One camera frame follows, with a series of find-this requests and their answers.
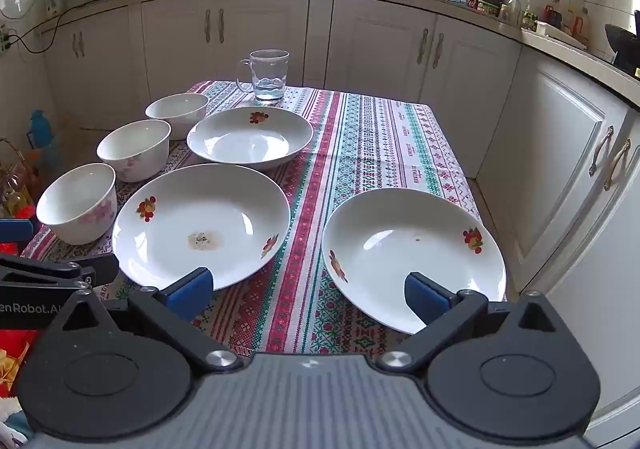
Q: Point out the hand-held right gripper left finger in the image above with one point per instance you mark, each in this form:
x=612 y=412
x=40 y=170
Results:
x=192 y=291

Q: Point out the white fruit print plate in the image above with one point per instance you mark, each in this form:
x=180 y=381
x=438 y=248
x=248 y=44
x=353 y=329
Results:
x=400 y=239
x=200 y=209
x=250 y=139

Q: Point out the blue plastic bottle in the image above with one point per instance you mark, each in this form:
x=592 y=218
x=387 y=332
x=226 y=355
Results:
x=40 y=134

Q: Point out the red condiment bottle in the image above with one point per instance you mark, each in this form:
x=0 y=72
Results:
x=553 y=16

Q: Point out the white kitchen cabinets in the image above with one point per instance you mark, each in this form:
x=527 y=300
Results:
x=380 y=44

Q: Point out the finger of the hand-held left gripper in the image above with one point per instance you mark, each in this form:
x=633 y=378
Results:
x=15 y=230
x=95 y=270

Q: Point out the white pink flower bowl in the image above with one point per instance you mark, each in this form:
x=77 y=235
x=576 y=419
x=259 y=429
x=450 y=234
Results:
x=75 y=204
x=177 y=111
x=135 y=149

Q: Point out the clear glass mug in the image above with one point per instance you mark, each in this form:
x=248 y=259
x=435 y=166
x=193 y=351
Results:
x=267 y=74

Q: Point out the orange condiment bottle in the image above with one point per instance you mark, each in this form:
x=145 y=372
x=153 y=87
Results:
x=582 y=29

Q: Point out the yellow oil bottle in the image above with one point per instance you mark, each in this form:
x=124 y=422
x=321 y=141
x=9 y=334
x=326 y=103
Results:
x=15 y=189

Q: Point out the wall socket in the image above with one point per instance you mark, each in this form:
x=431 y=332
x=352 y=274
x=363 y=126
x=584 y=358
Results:
x=5 y=38

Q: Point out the green label condiment bottle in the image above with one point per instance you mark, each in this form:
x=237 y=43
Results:
x=531 y=14

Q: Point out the green tin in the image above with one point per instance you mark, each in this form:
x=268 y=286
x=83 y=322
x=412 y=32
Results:
x=487 y=7

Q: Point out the black wok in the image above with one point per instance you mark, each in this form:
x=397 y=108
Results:
x=622 y=46

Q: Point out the beige and teal cloth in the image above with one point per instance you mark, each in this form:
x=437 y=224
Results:
x=10 y=429

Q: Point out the white tray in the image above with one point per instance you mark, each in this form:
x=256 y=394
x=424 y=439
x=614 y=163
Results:
x=560 y=35

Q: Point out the red green patterned tablecloth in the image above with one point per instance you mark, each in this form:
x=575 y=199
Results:
x=360 y=139

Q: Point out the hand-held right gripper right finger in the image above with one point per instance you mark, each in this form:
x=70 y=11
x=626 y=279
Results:
x=425 y=299

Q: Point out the clear condiment bottle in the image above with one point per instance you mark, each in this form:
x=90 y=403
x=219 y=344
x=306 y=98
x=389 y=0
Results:
x=514 y=9

